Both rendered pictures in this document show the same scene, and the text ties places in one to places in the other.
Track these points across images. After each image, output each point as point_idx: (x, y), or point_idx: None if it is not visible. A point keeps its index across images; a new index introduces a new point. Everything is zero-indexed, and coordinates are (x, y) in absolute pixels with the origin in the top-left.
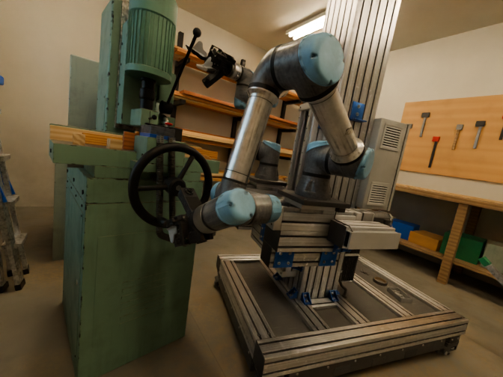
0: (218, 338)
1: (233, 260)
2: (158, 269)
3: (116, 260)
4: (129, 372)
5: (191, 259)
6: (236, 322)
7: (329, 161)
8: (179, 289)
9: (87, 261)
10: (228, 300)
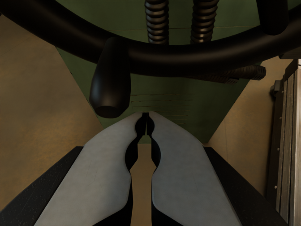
0: (243, 165)
1: None
2: (180, 89)
3: None
4: (149, 153)
5: (241, 84)
6: (276, 176)
7: None
8: (209, 113)
9: (71, 65)
10: (279, 134)
